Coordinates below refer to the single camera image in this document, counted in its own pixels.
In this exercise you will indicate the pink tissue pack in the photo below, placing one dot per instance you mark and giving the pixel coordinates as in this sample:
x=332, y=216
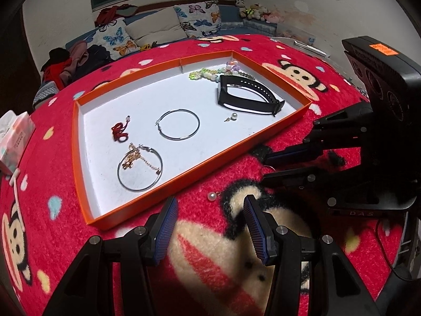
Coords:
x=14, y=138

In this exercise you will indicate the group of plush toys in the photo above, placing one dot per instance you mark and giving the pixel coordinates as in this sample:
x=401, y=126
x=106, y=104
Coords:
x=259, y=12

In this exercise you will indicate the orange cardboard tray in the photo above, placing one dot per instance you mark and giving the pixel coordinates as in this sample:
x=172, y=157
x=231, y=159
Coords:
x=204, y=144

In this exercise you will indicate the butterfly print pillow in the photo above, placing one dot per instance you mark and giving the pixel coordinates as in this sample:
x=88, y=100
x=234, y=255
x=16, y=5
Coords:
x=116, y=41
x=199, y=19

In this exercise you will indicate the silver hoop earring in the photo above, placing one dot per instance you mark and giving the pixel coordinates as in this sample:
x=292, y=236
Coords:
x=123, y=184
x=195, y=128

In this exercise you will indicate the black watch band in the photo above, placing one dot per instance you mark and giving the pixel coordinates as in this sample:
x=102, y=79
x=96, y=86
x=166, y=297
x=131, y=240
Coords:
x=236, y=100

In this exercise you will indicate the clear plastic storage box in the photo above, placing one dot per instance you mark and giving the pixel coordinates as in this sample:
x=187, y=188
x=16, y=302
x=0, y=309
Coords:
x=289, y=29

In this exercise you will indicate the white flat box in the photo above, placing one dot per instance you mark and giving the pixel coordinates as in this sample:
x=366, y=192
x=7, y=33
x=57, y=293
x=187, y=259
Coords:
x=310, y=47

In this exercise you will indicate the pile of clothes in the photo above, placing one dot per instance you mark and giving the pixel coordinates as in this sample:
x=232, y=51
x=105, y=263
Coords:
x=74, y=62

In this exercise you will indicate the grey patterned cloth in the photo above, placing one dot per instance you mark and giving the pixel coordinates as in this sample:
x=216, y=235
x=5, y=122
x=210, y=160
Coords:
x=44, y=93

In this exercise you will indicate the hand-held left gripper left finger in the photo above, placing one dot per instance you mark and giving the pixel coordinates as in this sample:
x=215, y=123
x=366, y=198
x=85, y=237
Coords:
x=164, y=230

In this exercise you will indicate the panda plush toy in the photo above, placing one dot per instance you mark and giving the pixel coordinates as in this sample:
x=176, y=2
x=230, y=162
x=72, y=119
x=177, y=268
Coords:
x=240, y=2

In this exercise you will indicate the pearl stud earring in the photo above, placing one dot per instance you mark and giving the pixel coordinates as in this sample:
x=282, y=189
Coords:
x=211, y=196
x=234, y=116

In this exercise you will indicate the red monkey print blanket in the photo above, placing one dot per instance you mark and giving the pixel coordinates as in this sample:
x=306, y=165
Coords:
x=56, y=144

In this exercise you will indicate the blue sofa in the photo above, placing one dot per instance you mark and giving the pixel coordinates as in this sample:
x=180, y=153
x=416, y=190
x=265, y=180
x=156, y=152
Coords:
x=227, y=16

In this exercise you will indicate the beige pillow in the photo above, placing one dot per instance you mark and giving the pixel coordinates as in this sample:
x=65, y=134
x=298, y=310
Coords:
x=154, y=28

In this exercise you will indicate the yellow toy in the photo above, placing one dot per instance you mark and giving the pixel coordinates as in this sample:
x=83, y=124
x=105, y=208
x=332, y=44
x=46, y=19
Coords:
x=148, y=46

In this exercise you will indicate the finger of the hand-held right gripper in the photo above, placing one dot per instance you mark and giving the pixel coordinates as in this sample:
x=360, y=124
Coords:
x=296, y=153
x=296, y=176

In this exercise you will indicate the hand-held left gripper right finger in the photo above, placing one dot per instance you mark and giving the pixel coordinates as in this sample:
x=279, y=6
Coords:
x=258, y=233

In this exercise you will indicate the red garment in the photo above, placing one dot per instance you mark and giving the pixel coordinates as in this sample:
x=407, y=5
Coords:
x=113, y=13

